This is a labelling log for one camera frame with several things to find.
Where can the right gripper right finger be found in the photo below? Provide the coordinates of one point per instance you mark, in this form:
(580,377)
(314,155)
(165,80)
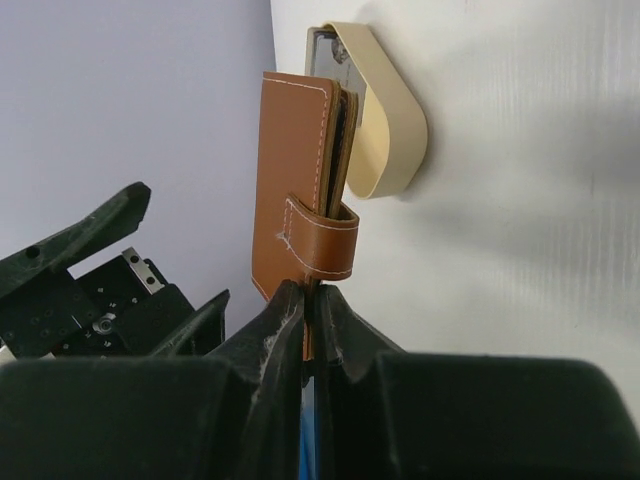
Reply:
(348,424)

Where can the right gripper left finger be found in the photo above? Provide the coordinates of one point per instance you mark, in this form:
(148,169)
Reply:
(257,430)

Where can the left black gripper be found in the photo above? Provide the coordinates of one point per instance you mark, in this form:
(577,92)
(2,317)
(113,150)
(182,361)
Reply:
(122,307)

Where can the brown leather card holder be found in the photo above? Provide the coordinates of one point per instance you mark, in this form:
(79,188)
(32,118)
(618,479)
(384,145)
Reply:
(303,231)

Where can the silver credit card stack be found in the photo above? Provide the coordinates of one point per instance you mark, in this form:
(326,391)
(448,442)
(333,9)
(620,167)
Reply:
(327,57)

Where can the beige oval tray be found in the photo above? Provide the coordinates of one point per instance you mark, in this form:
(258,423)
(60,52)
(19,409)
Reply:
(391,136)

